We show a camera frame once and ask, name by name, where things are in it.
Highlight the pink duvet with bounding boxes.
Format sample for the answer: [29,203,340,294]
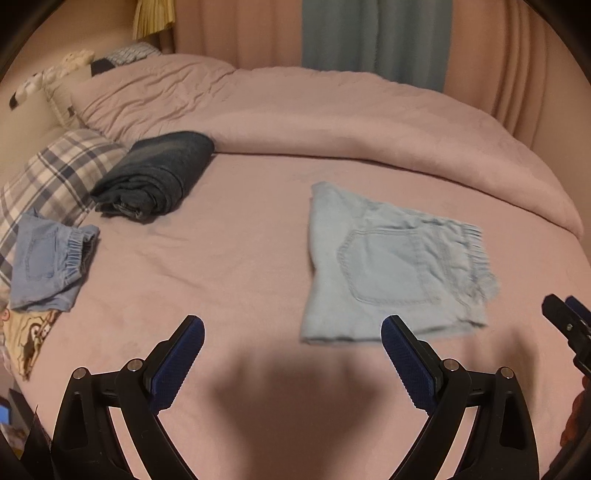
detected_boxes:
[71,54,584,236]

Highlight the plaid pillow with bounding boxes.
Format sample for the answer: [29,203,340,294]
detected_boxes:
[1,129,126,305]

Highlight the yellow pleated fabric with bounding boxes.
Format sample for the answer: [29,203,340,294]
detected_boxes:
[133,0,176,40]

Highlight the pink curtain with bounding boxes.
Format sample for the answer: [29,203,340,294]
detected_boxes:
[172,0,591,153]

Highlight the dark rolled jeans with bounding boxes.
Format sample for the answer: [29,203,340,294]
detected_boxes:
[90,131,214,223]

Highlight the right hand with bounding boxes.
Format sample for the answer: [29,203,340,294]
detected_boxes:
[560,376,590,448]

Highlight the plush toy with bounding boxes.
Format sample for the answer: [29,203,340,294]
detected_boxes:
[9,49,95,110]

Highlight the light blue denim pants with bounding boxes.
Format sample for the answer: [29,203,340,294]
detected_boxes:
[301,182,498,343]

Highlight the grey-blue curtain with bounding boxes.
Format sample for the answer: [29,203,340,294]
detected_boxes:
[301,0,453,92]

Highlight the folded blue denim shorts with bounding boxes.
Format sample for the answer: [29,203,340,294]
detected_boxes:
[9,210,100,312]

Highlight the cartoon print cloth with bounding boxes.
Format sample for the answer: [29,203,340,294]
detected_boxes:
[1,308,60,380]

